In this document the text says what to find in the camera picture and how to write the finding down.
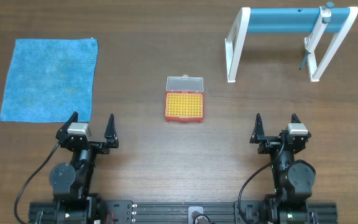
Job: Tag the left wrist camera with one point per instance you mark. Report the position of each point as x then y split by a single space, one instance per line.
79 130

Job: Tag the blue cloth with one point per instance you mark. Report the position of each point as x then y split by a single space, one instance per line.
48 81

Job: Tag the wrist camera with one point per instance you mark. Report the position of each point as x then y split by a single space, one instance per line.
297 128
79 130

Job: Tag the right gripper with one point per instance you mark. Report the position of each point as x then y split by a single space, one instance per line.
292 141

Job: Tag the white pipette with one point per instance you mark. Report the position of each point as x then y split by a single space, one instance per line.
317 32

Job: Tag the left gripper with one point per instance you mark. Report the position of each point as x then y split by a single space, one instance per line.
79 143

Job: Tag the mounting rail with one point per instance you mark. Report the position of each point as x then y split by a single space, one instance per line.
166 211

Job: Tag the white and blue stand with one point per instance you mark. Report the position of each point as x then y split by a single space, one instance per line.
278 20

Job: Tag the red and yellow tip box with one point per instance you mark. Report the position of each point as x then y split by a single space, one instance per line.
184 105

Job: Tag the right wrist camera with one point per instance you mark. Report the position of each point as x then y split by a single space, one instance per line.
297 128

